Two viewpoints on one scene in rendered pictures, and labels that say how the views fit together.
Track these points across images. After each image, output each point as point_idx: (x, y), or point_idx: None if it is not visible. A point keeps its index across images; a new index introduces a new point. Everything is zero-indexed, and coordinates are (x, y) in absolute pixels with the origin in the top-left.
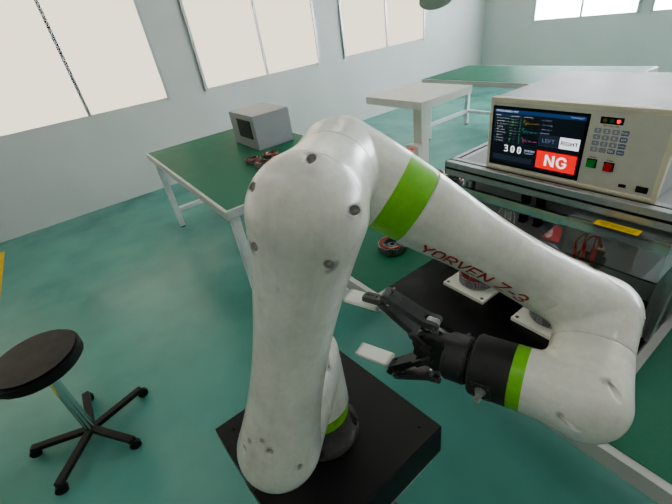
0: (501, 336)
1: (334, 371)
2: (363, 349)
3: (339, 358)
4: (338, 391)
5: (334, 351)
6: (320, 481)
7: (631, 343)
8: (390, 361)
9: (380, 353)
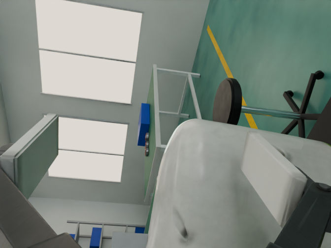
0: None
1: (211, 231)
2: (247, 157)
3: (225, 184)
4: (279, 232)
5: (189, 192)
6: None
7: None
8: (289, 211)
9: (269, 174)
